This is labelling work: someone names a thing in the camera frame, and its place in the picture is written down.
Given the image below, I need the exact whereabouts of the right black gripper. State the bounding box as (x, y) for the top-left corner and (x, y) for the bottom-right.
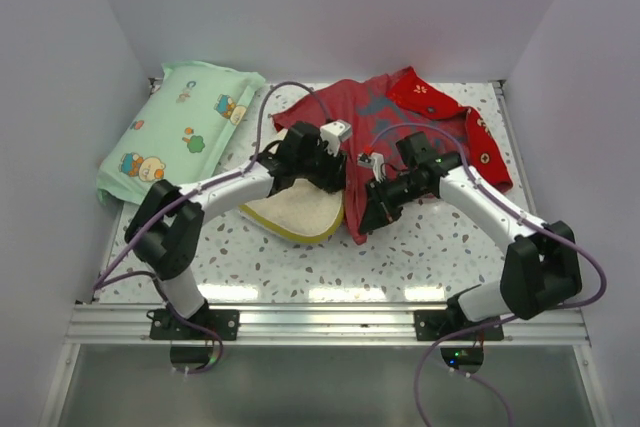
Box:
(358, 174), (430, 236)

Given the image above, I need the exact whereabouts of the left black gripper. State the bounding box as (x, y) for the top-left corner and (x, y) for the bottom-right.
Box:
(294, 138), (347, 191)

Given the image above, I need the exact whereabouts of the cream quilted pillow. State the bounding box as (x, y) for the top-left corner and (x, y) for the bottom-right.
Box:
(238, 179), (344, 244)

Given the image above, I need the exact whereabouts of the red pillowcase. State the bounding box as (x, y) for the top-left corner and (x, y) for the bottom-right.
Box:
(272, 67), (513, 245)

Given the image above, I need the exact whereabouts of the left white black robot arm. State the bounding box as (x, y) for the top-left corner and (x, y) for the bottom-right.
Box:
(125, 120), (351, 340)

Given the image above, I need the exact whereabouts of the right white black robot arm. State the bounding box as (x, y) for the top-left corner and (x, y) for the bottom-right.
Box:
(358, 133), (582, 340)

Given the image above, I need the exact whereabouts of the green cartoon pillow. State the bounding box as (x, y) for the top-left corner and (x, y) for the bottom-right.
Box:
(96, 61), (266, 204)

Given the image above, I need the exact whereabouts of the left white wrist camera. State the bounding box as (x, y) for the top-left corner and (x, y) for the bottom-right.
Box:
(319, 120), (352, 157)

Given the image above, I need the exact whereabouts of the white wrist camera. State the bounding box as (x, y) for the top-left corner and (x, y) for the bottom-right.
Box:
(319, 120), (352, 157)
(357, 147), (386, 182)

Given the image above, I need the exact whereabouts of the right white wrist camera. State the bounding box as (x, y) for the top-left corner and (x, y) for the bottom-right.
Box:
(357, 147), (386, 182)

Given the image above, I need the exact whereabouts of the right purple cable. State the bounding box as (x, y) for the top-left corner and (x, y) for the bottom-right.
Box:
(369, 122), (607, 427)

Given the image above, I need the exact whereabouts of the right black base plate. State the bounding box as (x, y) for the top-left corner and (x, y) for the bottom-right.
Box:
(413, 310), (505, 342)

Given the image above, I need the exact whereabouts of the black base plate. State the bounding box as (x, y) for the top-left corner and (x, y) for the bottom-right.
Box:
(413, 310), (505, 342)
(146, 308), (240, 341)

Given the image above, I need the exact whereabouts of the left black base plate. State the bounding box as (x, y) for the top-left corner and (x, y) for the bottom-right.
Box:
(146, 308), (240, 341)

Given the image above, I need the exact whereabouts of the aluminium mounting rail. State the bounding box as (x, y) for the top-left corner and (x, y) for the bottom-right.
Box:
(64, 303), (589, 347)

